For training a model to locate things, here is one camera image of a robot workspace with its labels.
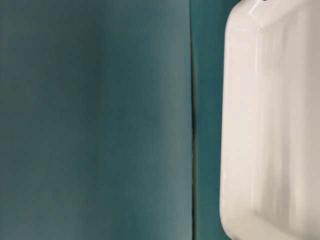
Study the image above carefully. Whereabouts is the white rectangular plastic tray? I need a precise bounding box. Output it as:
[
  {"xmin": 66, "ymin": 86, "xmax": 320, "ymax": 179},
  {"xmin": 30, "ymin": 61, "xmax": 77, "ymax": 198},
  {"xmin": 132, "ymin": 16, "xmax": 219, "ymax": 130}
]
[{"xmin": 219, "ymin": 0, "xmax": 320, "ymax": 240}]

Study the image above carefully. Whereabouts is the teal green table cloth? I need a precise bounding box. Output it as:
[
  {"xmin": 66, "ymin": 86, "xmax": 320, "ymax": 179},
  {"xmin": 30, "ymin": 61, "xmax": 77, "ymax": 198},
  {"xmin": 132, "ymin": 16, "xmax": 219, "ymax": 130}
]
[{"xmin": 0, "ymin": 0, "xmax": 236, "ymax": 240}]

